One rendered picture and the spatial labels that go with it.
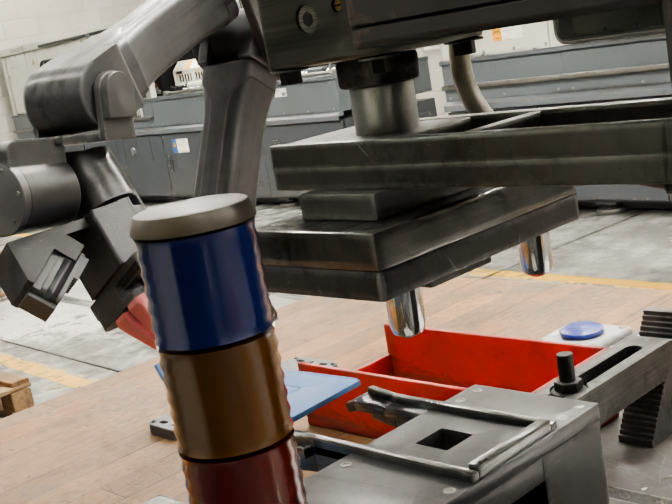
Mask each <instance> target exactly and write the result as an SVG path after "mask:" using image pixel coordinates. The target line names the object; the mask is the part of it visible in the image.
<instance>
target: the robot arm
mask: <svg viewBox="0 0 672 504"><path fill-rule="evenodd" d="M240 1H241V3H242V6H243V8H241V9H239V7H238V4H237V1H236V0H147V1H146V2H144V3H143V4H141V5H140V6H139V7H137V8H136V9H135V10H133V11H132V12H130V13H129V14H128V15H126V16H125V17H124V18H122V19H121V20H119V21H118V22H117V23H115V24H114V25H112V26H111V27H110V28H108V29H107V30H105V31H104V32H102V33H100V34H98V35H96V36H94V37H91V38H89V39H87V40H85V41H84V42H82V43H80V44H79V45H77V46H76V47H74V48H73V49H71V50H70V51H69V52H65V53H60V54H58V55H57V56H55V57H54V58H53V59H51V60H50V61H48V62H47V63H46V64H44V65H43V66H41V67H40V68H39V69H37V70H36V71H34V72H33V73H32V74H31V75H30V76H29V78H28V79H27V81H26V83H25V87H24V91H23V103H24V108H25V111H26V114H27V117H28V119H29V120H30V122H31V123H32V126H33V133H34V139H22V140H11V141H4V142H0V237H8V236H13V235H19V234H24V233H30V232H35V231H41V230H45V231H42V232H39V233H35V234H32V235H29V236H26V237H23V238H20V239H17V240H13V241H10V242H7V243H6V245H5V247H4V248H3V250H2V252H1V253H0V286H1V288H2V289H3V291H4V293H5V295H6V297H7V298H8V300H9V302H10V304H11V305H12V306H14V307H16V308H18V307H19V308H21V309H22V310H24V311H26V312H28V313H30V314H32V315H33V316H35V317H37V318H39V319H41V320H43V321H44V322H46V321H47V320H48V318H49V317H50V316H51V314H52V313H53V312H54V310H55V309H56V307H57V305H58V304H59V303H60V301H61V300H62V298H63V296H64V295H65V293H67V294H68V293H69V291H70V290H71V289H72V287H73V286H74V285H75V283H76V282H77V281H78V279H80V280H81V282H82V284H83V286H84V287H85V289H86V291H87V293H88V294H89V296H90V298H91V299H92V301H94V300H95V302H94V303H93V304H92V305H91V307H90V309H91V311H92V313H93V314H94V316H95V318H96V319H97V321H99V322H100V324H101V325H102V327H103V329H104V330H105V332H109V331H111V330H114V329H116V328H118V327H119V329H120V330H122V331H123V332H125V333H127V334H129V335H130V336H132V337H134V338H136V339H137V340H139V341H141V342H143V343H144V344H146V345H148V346H149V347H151V348H153V349H155V350H156V345H155V333H154V331H153V329H152V327H151V322H152V317H151V315H150V313H149V311H148V299H147V297H146V295H145V293H144V281H143V279H142V277H141V275H140V273H141V265H140V263H139V261H138V259H137V247H136V245H135V243H134V241H133V239H132V238H130V227H131V220H132V217H133V216H134V215H136V214H137V213H139V212H141V211H144V210H146V209H147V208H146V207H145V205H144V204H143V202H142V200H141V199H140V197H139V195H138V194H137V192H136V190H135V189H134V187H133V185H132V184H131V182H130V180H129V179H128V177H127V176H126V174H125V172H124V171H123V169H122V167H121V166H120V164H119V162H118V161H117V159H116V157H115V156H114V154H113V152H112V151H111V149H110V148H109V147H106V146H98V147H93V148H90V149H87V150H82V151H71V152H65V147H67V146H75V145H83V144H91V143H99V142H107V141H115V140H123V139H130V138H136V135H135V128H134V120H133V117H137V111H138V110H139V109H140V108H141V107H142V106H144V105H145V103H144V101H143V98H142V97H143V96H144V95H145V94H146V93H147V92H148V91H149V87H150V86H151V84H152V83H153V82H154V81H155V80H156V79H157V78H158V77H159V76H160V75H161V74H162V73H164V72H165V71H166V70H167V69H168V68H169V67H170V66H172V65H173V64H174V63H175V62H176V61H178V60H179V59H180V58H181V57H182V56H184V55H185V54H186V53H187V52H188V51H190V50H192V52H193V55H194V57H195V59H196V61H197V65H199V66H200V68H201V69H202V70H203V74H202V86H203V92H204V115H203V127H202V135H201V143H200V150H199V158H198V166H197V173H196V181H195V188H194V195H193V198H195V197H202V196H208V195H216V194H228V193H239V194H245V195H247V196H248V197H249V198H250V200H251V202H252V203H253V205H254V207H255V208H256V196H257V188H258V179H259V170H260V162H261V153H262V145H263V137H264V130H265V125H266V120H267V116H268V112H269V108H270V104H271V101H272V99H273V98H274V95H275V92H276V85H277V80H280V76H279V74H275V75H270V72H274V71H271V70H270V69H269V66H268V60H267V55H266V49H265V43H264V38H263V32H262V27H261V21H260V16H259V10H258V4H257V0H240ZM97 130H99V133H90V134H79V135H69V134H74V133H82V132H89V131H97ZM72 221H73V222H72ZM47 229H48V230H47ZM156 351H157V350H156Z"/></svg>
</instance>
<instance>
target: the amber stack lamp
mask: <svg viewBox="0 0 672 504"><path fill-rule="evenodd" d="M156 350H157V352H158V354H159V356H160V368H161V370H162V372H163V383H164V385H165V387H166V389H167V401H168V403H169V405H170V416H171V418H172V420H173V422H174V429H173V430H174V434H175V436H176V438H177V449H178V451H179V452H180V453H181V454H183V455H185V456H187V457H191V458H197V459H220V458H228V457H234V456H239V455H244V454H247V453H251V452H254V451H257V450H260V449H263V448H265V447H268V446H270V445H272V444H274V443H276V442H278V441H279V440H281V439H282V438H284V437H285V436H286V435H288V434H289V433H290V431H291V430H292V428H293V426H294V422H293V420H292V418H291V415H290V412H291V406H290V404H289V401H288V399H287V395H288V390H287V387H286V385H285V383H284V377H285V373H284V371H283V369H282V367H281V355H280V353H279V351H278V339H277V336H276V334H275V322H274V323H273V324H272V325H271V326H270V327H269V328H267V329H266V330H264V331H262V332H260V333H258V334H256V335H254V336H251V337H249V338H246V339H243V340H240V341H237V342H233V343H229V344H225V345H221V346H216V347H211V348H205V349H197V350H185V351H174V350H165V349H161V348H158V347H157V346H156Z"/></svg>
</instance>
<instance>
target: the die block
mask: <svg viewBox="0 0 672 504"><path fill-rule="evenodd" d="M454 446H455V445H454V444H449V443H442V444H440V445H439V446H437V447H435V448H438V449H442V450H449V449H450V448H452V447H454ZM474 504H610V499H609V490H608V482H607V474H606V466H605V458H604V450H603V442H602V434H601V426H600V420H599V419H598V420H596V421H595V422H593V423H592V424H590V425H589V426H588V427H586V428H585V429H583V430H582V431H580V432H579V433H577V434H576V435H574V436H573V437H571V438H570V439H568V440H567V441H565V442H564V443H562V444H561V445H559V446H558V447H556V448H555V449H554V450H552V451H551V452H549V453H548V454H546V455H545V456H543V457H542V458H540V459H539V460H537V461H536V462H534V463H533V464H531V465H530V466H528V467H527V468H525V469H524V470H522V471H521V472H519V473H518V474H517V475H515V476H514V477H512V478H511V479H509V480H508V481H506V482H505V483H503V484H502V485H500V486H499V487H497V488H496V489H494V490H493V491H491V492H490V493H488V494H487V495H485V496H484V497H483V498H481V499H480V500H478V501H477V502H475V503H474Z"/></svg>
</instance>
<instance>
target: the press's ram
mask: <svg viewBox="0 0 672 504"><path fill-rule="evenodd" d="M399 53H400V56H395V57H391V59H392V66H393V71H389V72H385V73H378V74H369V67H368V61H366V62H358V59H357V60H351V61H344V62H338V63H336V67H335V68H336V74H337V80H338V86H339V88H340V89H341V90H349V95H350V102H351V108H352V114H353V120H354V126H353V127H349V128H345V129H342V130H338V131H334V132H330V133H326V134H322V135H318V136H314V137H310V138H307V139H303V140H299V141H295V142H291V143H287V144H277V145H273V146H271V147H269V150H270V156H271V161H272V167H273V172H274V178H275V183H276V189H277V190H278V191H301V190H313V191H310V192H306V193H303V194H301V195H299V201H300V206H301V212H302V213H301V214H298V215H295V216H292V217H289V218H286V219H283V220H280V221H276V222H273V223H270V224H267V225H264V226H261V227H258V228H256V229H257V232H258V244H259V246H260V248H261V251H262V253H261V261H262V263H263V265H264V267H265V274H264V277H265V280H266V282H267V284H268V292H274V293H286V294H297V295H308V296H319V297H330V298H341V299H353V300H364V301H375V302H386V308H387V314H388V320H389V326H390V328H391V330H392V332H393V333H394V335H396V336H399V337H402V338H412V337H415V336H417V335H419V334H420V333H421V332H423V331H424V330H425V325H426V315H425V308H424V302H423V296H422V289H421V287H425V288H433V287H435V286H438V285H440V284H442V283H445V282H447V281H449V280H451V279H454V278H456V277H458V276H461V275H463V274H465V273H467V272H470V271H472V270H474V269H477V268H479V267H481V266H484V265H486V264H488V263H490V262H491V256H493V255H495V254H498V253H500V252H502V251H505V250H507V249H509V248H512V247H514V246H516V245H518V253H519V260H520V266H521V268H522V270H523V272H524V274H527V275H529V276H532V277H539V276H543V275H545V274H547V273H548V272H549V271H551V270H552V265H553V256H552V248H551V241H550V233H549V231H551V230H553V229H556V228H558V227H560V226H563V225H565V224H567V223H570V222H572V221H574V220H577V219H579V209H578V201H577V195H576V194H575V193H576V185H632V184H672V97H667V98H655V99H642V100H630V101H618V102H606V103H594V104H582V105H570V106H558V107H546V108H534V109H522V110H510V111H498V112H486V113H473V114H461V115H449V116H437V117H425V118H419V114H418V107H417V101H416V94H415V88H414V81H413V79H415V78H417V77H419V76H420V66H419V60H418V53H417V51H416V50H415V49H414V50H409V51H404V52H399Z"/></svg>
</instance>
